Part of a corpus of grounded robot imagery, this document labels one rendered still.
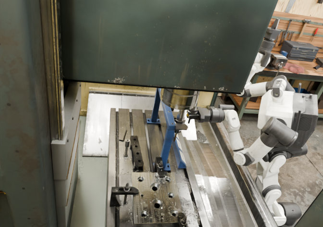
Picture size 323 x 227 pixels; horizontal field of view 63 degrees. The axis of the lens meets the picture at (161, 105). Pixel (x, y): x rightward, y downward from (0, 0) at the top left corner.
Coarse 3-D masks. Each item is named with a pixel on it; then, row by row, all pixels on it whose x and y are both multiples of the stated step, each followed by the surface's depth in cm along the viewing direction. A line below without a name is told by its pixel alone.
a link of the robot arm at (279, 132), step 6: (276, 126) 136; (282, 126) 136; (270, 132) 138; (276, 132) 136; (282, 132) 135; (288, 132) 135; (294, 132) 136; (264, 138) 142; (270, 138) 139; (276, 138) 138; (282, 138) 136; (288, 138) 135; (264, 144) 142; (270, 144) 141
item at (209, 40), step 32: (64, 0) 73; (96, 0) 74; (128, 0) 76; (160, 0) 77; (192, 0) 78; (224, 0) 79; (256, 0) 81; (64, 32) 78; (96, 32) 80; (128, 32) 81; (160, 32) 82; (192, 32) 84; (224, 32) 85; (256, 32) 87; (64, 64) 84; (96, 64) 85; (128, 64) 87; (160, 64) 88; (192, 64) 90; (224, 64) 92
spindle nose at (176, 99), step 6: (162, 90) 107; (168, 90) 104; (174, 90) 102; (180, 90) 101; (186, 90) 101; (162, 96) 108; (168, 96) 105; (174, 96) 103; (180, 96) 103; (186, 96) 103; (192, 96) 104; (198, 96) 107; (168, 102) 106; (174, 102) 104; (180, 102) 104; (186, 102) 104; (192, 102) 106; (174, 108) 106; (180, 108) 106; (186, 108) 106
